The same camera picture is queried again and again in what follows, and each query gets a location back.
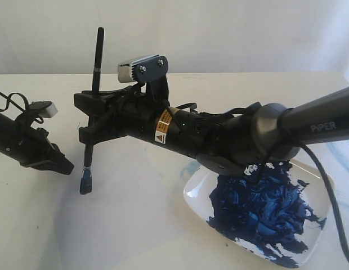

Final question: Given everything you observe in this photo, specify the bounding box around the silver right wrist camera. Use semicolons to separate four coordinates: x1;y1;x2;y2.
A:
117;54;169;83

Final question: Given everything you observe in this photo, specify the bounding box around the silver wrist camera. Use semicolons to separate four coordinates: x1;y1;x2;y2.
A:
117;54;169;83
29;101;58;118

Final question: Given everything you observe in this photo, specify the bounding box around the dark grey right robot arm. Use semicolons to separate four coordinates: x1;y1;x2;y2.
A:
74;84;349;174

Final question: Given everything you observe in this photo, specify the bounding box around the white paper sheet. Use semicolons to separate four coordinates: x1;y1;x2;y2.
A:
50;123;209;270

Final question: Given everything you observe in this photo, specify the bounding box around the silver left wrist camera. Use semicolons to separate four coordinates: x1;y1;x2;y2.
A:
29;101;58;118

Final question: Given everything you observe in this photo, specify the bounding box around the black paintbrush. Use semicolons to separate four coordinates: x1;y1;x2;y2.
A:
79;26;105;195

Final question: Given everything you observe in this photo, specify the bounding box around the white square paint plate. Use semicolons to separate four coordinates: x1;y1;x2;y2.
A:
183;160;331;268

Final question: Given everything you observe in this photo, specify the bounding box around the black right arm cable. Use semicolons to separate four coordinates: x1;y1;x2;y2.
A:
258;140;349;270

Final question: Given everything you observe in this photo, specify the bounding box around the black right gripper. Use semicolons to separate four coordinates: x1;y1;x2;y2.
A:
73;84;217;158

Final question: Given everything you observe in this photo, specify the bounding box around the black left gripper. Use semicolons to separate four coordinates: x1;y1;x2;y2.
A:
11;128;74;174

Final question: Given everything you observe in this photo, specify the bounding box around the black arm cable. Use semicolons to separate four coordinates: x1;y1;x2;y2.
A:
0;87;44;124
258;140;349;270

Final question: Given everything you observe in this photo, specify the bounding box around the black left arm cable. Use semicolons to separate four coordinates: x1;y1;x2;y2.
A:
0;87;44;124

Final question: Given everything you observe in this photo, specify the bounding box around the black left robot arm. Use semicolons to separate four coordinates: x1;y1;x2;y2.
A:
0;112;74;175

